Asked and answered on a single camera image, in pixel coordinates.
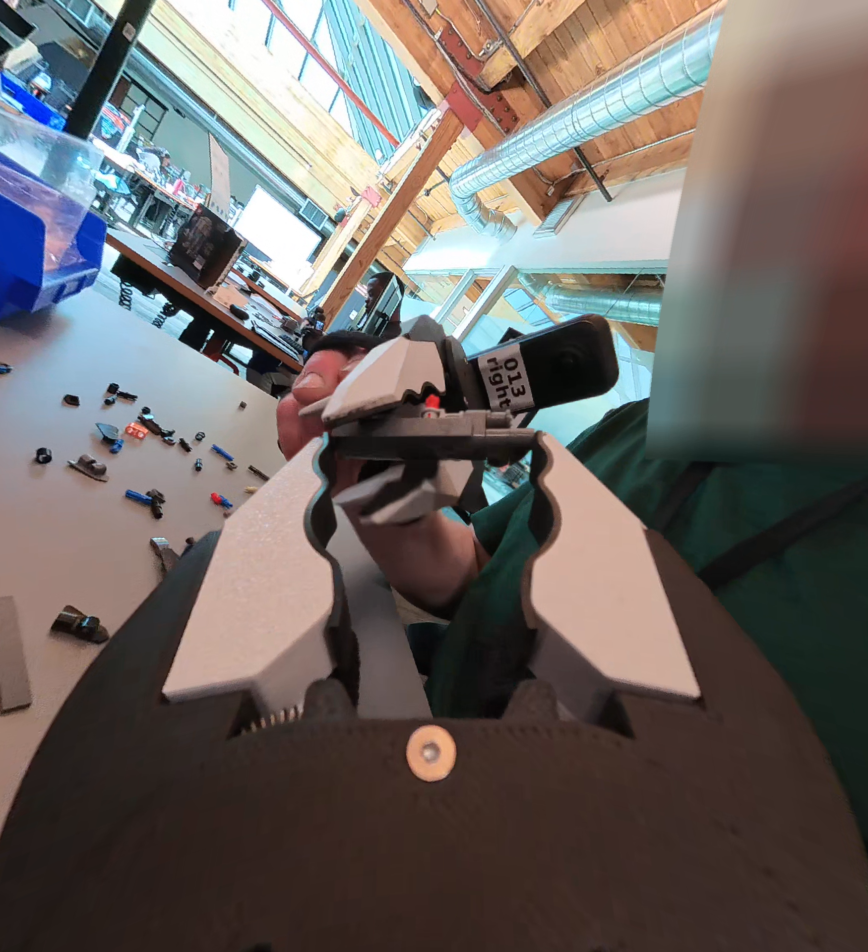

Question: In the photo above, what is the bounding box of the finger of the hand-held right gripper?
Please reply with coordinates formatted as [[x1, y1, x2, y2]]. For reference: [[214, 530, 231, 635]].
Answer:
[[321, 338, 450, 426], [333, 465, 476, 525]]

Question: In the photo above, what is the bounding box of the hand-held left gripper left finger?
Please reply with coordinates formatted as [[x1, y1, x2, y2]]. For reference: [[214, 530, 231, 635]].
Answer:
[[162, 437, 364, 709]]

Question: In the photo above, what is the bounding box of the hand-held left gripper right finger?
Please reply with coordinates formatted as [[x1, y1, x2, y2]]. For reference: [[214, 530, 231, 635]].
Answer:
[[522, 433, 703, 721]]

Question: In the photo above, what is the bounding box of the person's right hand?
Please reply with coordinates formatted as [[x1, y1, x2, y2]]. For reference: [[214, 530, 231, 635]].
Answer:
[[278, 348, 491, 618]]

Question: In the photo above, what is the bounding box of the white board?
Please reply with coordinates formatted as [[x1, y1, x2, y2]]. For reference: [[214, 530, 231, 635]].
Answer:
[[237, 186, 323, 291]]

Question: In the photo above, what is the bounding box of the person's green shirt torso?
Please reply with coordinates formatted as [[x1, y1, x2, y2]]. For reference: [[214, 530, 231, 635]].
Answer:
[[412, 398, 868, 952]]

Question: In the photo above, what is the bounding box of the dark printed box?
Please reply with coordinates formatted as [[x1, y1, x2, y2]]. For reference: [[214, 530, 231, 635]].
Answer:
[[168, 204, 248, 290]]

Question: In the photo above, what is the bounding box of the black column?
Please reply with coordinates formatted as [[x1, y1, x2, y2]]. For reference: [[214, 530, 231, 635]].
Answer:
[[65, 0, 156, 138]]

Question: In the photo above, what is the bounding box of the small silver duct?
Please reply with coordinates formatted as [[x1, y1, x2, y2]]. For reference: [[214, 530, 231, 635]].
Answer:
[[519, 271, 662, 328]]

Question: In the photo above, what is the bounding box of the large silver duct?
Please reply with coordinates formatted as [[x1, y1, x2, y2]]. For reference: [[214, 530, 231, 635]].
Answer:
[[449, 15, 725, 239]]

